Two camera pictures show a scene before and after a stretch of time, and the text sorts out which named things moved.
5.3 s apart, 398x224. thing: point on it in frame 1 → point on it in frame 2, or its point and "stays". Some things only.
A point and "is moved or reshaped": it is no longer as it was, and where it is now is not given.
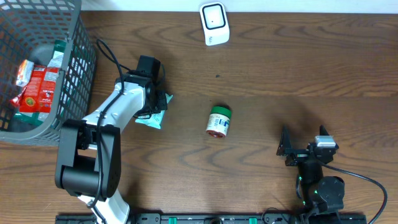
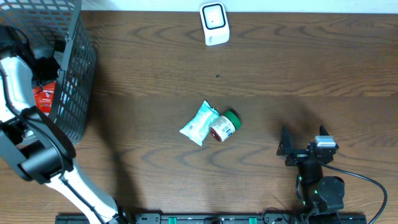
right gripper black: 285,149 stays
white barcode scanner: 215,23 stays
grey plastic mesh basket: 28,29 stays
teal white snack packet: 156,119 → 198,127
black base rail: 214,218 stays
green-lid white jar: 219,121 is moved or reshaped
